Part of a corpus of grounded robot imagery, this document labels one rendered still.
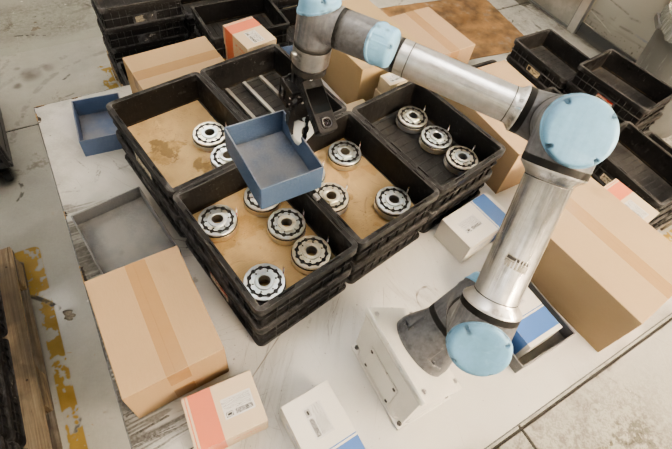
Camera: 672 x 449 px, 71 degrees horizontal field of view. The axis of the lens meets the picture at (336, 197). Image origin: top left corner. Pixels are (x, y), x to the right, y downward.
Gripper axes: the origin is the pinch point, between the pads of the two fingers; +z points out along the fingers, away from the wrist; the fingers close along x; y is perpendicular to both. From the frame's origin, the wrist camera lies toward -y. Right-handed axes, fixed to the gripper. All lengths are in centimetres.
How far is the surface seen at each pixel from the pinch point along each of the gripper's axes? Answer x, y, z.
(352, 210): -17.7, -4.9, 28.2
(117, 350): 49, -18, 30
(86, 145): 43, 57, 41
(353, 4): -65, 80, 18
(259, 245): 10.7, -4.7, 30.3
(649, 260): -79, -57, 16
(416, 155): -48, 6, 26
